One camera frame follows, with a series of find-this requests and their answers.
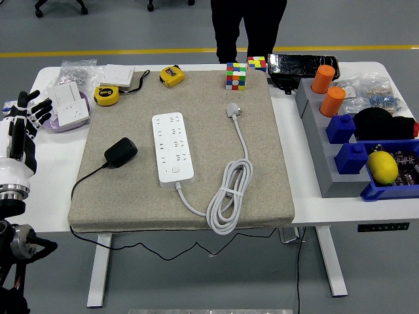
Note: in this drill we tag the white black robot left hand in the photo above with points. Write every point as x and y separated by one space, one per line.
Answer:
13 170

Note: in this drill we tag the black plug adapter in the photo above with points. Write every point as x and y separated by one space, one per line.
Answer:
121 152

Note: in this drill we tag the white power strip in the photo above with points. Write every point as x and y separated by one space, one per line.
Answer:
173 150

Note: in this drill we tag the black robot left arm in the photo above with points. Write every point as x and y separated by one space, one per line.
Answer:
10 206

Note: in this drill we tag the white circuit breaker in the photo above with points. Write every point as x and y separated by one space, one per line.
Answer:
8 107

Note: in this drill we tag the purple bowl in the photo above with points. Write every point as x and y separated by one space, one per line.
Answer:
65 128

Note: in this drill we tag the clear bag of screws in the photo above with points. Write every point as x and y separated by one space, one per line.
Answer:
77 73

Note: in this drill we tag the white table leg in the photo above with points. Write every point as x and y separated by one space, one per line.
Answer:
98 278
332 261

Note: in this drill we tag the black office chair base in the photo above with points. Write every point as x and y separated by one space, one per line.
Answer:
41 10

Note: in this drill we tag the yellow tape measure red label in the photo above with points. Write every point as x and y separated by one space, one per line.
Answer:
171 76

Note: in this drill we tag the grey-brown mat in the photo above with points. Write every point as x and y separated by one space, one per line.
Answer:
212 157

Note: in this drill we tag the colourful puzzle cube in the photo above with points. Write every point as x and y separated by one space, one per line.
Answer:
257 63
235 76

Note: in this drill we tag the grey box under table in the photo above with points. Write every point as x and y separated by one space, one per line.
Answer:
289 236

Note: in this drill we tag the black stand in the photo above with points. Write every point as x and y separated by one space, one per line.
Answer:
284 83

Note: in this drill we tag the glossy black wrapped box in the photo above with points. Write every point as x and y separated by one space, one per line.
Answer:
301 63

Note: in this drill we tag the grey stepped block base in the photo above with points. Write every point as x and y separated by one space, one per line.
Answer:
320 157

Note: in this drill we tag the orange cylinder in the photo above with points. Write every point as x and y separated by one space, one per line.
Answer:
332 101
322 78

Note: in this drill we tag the blue block with knob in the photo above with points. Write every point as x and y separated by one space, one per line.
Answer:
340 129
350 160

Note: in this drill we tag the clear bag of small parts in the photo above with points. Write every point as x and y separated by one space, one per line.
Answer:
350 93

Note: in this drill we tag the blue plastic bin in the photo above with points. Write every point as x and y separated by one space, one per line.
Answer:
373 193

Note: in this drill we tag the black cloth bundle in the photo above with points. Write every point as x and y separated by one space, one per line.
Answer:
376 124

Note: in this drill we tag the yellow lemon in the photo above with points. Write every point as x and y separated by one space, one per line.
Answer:
383 168

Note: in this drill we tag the black table control panel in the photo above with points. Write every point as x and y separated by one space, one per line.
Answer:
383 227

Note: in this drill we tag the clear bag of resistors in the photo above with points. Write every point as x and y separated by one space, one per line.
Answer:
384 96

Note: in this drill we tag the dark cylindrical components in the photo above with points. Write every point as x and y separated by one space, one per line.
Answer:
407 163

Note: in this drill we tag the white wall socket panel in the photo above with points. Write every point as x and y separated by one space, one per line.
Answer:
73 112

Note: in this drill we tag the white switch panel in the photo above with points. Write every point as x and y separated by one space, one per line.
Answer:
65 93

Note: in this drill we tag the white wall switch plate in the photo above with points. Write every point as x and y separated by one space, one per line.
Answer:
116 76

